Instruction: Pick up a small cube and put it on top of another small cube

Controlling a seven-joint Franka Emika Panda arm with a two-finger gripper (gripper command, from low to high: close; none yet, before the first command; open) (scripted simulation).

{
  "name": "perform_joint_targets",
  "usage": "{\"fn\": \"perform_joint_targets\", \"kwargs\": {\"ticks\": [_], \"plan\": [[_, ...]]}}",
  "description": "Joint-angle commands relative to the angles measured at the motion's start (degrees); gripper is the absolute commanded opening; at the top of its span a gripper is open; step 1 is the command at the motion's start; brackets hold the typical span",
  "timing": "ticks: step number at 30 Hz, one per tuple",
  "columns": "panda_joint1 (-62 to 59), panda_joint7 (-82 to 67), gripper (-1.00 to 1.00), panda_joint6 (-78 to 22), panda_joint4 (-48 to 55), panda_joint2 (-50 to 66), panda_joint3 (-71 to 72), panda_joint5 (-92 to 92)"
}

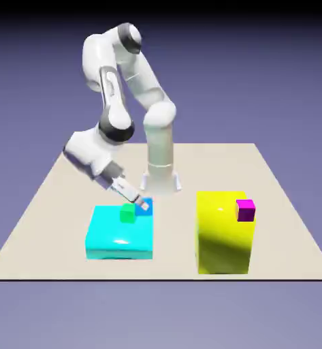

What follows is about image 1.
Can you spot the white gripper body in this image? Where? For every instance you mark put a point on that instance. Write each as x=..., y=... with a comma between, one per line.
x=125, y=189

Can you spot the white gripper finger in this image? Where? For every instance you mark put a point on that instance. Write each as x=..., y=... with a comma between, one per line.
x=143, y=205

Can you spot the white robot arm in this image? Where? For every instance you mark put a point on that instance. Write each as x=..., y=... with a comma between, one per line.
x=155, y=90

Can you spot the small blue cube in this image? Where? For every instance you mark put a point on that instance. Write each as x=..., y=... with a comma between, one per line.
x=147, y=211

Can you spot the small green cube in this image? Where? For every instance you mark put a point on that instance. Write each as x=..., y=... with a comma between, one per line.
x=127, y=213

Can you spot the small magenta cube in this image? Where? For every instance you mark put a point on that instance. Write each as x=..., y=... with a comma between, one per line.
x=245, y=211

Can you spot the large cyan box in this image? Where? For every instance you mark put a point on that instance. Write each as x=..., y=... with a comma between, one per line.
x=119, y=234

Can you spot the large yellow box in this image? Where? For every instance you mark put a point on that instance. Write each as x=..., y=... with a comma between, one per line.
x=222, y=234

